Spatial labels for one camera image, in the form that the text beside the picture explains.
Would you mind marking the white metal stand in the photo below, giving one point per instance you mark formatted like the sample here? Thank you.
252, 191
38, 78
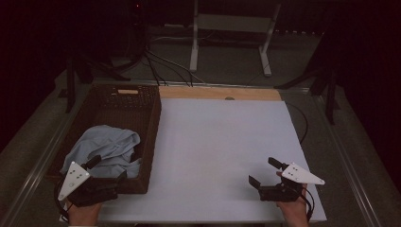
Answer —
235, 23

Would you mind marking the light blue knit garment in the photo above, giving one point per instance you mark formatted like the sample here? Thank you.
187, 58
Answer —
104, 142

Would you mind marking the person's left hand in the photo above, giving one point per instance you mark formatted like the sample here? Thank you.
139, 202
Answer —
83, 216

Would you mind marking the person's right hand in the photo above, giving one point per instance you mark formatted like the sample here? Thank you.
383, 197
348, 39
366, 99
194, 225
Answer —
294, 214

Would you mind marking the black tripod stand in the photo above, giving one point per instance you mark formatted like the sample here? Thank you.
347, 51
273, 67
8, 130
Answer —
70, 88
331, 101

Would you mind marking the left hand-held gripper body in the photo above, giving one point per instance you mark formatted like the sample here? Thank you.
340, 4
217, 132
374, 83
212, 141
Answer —
94, 190

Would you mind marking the aluminium frame rail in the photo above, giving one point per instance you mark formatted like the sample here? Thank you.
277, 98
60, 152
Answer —
358, 186
38, 170

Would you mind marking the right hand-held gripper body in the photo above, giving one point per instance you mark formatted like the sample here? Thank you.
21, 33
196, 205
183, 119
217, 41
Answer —
283, 192

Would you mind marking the brown wicker basket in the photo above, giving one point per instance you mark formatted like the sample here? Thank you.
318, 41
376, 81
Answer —
126, 107

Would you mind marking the black equipment tower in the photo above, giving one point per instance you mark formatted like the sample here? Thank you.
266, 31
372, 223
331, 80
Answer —
137, 25

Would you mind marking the white table mat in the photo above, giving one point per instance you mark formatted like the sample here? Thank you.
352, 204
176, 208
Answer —
220, 142

